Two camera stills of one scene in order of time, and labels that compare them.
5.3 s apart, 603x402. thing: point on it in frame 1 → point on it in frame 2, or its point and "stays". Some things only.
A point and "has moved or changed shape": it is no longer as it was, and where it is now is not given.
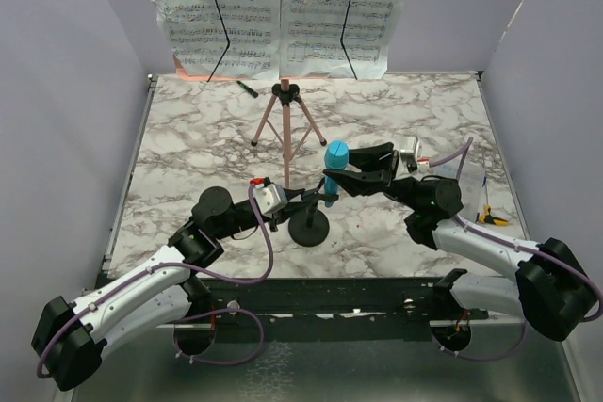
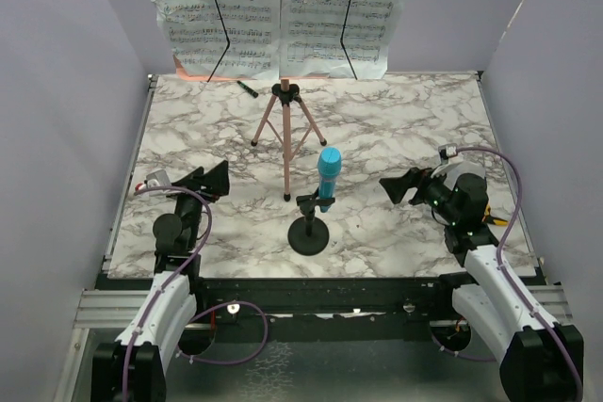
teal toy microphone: [335, 158] has moved or changed shape
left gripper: [291, 208] → [216, 182]
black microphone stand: [309, 227] has moved or changed shape
